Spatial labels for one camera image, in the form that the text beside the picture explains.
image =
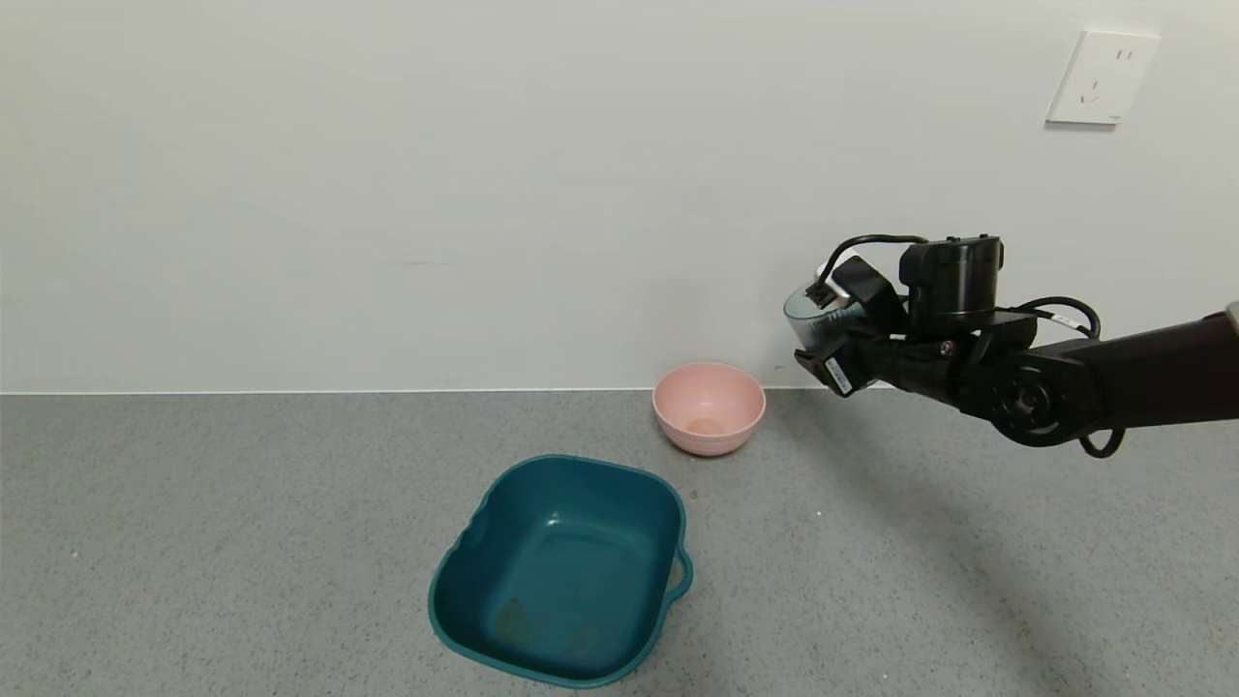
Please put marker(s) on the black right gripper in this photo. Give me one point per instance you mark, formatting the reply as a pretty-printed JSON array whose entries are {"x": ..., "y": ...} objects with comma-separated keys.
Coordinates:
[{"x": 836, "y": 374}]

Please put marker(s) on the translucent blue ribbed cup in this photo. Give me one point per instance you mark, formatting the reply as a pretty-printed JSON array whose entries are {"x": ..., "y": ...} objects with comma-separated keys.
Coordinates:
[{"x": 811, "y": 321}]

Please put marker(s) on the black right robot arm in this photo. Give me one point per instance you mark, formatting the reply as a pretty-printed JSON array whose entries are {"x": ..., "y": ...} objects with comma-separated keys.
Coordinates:
[{"x": 1142, "y": 378}]

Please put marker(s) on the pink plastic bowl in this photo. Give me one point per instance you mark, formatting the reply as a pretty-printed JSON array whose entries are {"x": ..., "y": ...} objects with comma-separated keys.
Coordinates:
[{"x": 721, "y": 392}]

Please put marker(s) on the teal plastic basin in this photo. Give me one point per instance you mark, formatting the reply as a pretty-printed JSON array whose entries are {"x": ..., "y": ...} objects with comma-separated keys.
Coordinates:
[{"x": 571, "y": 571}]

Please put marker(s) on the white wall socket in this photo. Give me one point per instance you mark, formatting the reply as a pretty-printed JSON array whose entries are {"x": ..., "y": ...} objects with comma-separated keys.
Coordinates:
[{"x": 1102, "y": 77}]

